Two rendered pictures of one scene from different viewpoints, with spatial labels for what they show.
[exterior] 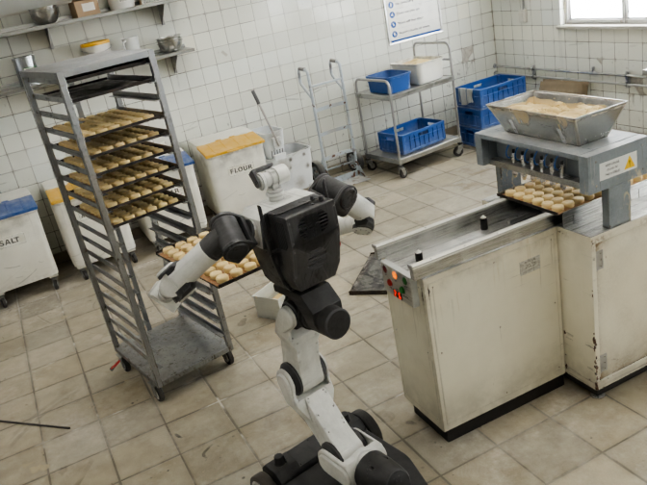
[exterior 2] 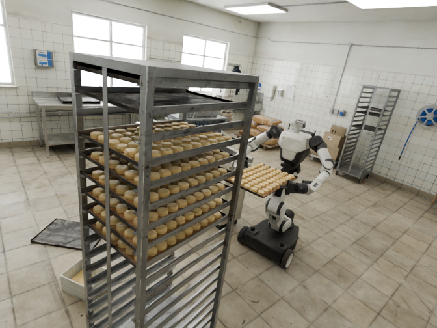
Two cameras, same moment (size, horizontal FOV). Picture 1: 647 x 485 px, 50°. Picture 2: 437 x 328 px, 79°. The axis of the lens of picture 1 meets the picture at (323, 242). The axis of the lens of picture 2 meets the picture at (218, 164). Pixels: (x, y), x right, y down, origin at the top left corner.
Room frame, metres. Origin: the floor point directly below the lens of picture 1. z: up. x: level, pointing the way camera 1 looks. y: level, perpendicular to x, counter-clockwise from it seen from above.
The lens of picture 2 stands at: (3.85, 2.20, 1.86)
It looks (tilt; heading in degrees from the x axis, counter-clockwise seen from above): 21 degrees down; 249
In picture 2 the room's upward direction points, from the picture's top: 8 degrees clockwise
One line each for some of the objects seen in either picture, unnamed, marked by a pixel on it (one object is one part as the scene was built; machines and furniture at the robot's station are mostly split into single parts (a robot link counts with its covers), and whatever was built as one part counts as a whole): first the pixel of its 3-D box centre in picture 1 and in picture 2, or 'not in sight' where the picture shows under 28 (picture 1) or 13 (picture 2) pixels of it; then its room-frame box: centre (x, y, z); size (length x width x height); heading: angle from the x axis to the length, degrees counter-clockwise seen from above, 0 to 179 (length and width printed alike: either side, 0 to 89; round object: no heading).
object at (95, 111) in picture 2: (132, 95); (143, 109); (3.76, 0.83, 1.59); 0.64 x 0.03 x 0.03; 33
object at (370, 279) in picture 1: (388, 271); (73, 233); (4.35, -0.40, 0.01); 0.60 x 0.40 x 0.03; 158
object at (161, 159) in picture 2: (65, 133); (199, 149); (3.55, 1.16, 1.50); 0.64 x 0.03 x 0.03; 33
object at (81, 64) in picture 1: (134, 224); (162, 238); (3.65, 1.00, 0.93); 0.64 x 0.51 x 1.78; 33
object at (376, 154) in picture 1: (408, 108); not in sight; (6.77, -1.08, 0.57); 0.85 x 0.58 x 1.13; 119
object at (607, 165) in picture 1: (556, 170); (198, 129); (2.95, -1.09, 1.01); 0.72 x 0.33 x 0.34; 21
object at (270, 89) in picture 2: not in sight; (254, 102); (0.36, -4.77, 0.93); 0.99 x 0.38 x 1.09; 112
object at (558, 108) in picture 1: (553, 113); not in sight; (2.95, -1.09, 1.28); 0.54 x 0.27 x 0.06; 21
